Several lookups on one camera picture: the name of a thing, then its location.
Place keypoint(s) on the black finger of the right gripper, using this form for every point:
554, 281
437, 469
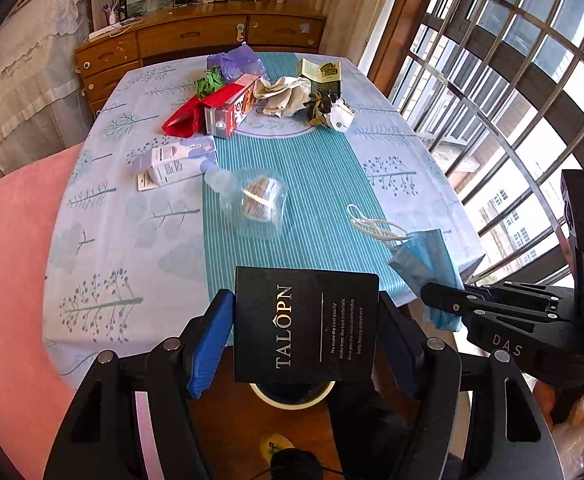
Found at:
451, 300

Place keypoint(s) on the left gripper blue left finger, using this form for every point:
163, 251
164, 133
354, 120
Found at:
206, 342

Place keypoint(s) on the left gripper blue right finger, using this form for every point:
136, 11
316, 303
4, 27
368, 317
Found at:
401, 344

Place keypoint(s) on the blue face mask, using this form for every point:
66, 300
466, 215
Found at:
418, 257

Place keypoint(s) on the black TALOPN card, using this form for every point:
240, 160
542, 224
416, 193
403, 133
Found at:
304, 325

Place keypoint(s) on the clear plastic jar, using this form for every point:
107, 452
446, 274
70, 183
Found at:
251, 200

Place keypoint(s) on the white medicine box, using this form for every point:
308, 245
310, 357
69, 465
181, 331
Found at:
175, 162

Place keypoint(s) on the white wrapper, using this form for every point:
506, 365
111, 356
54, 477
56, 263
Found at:
329, 110

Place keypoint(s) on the red plastic bag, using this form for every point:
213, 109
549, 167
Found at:
187, 121

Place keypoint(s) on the beige cloth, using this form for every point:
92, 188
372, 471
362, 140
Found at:
284, 97

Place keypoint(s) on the green paper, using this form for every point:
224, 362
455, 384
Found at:
211, 82

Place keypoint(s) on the purple plastic bag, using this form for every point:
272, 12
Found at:
236, 62

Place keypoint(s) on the red white carton box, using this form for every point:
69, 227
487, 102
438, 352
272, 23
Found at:
227, 107

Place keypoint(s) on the round trash bin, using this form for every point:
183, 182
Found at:
292, 396

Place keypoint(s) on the person right hand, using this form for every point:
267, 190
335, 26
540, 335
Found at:
568, 436

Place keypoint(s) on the yellow slipper left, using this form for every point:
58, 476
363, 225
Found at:
271, 444

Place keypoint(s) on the tree print tablecloth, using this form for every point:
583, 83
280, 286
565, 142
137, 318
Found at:
128, 268

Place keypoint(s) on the pink bedspread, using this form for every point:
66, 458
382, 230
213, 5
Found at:
33, 396

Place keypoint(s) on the window grille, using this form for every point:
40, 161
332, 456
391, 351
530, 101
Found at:
495, 90

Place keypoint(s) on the lace covered furniture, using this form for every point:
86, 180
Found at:
42, 109

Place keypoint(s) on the wooden dresser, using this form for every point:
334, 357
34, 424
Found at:
189, 31

